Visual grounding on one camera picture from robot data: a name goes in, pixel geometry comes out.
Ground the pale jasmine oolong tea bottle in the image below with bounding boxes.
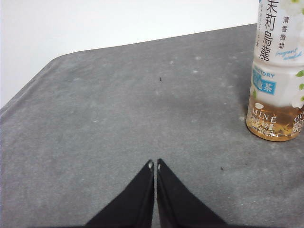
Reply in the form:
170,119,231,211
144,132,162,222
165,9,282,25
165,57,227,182
245,0,304,142

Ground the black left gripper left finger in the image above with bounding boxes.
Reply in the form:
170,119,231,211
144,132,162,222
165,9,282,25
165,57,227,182
84,159,155,228

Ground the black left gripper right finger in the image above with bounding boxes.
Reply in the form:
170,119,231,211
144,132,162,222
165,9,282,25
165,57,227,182
156,158,228,228

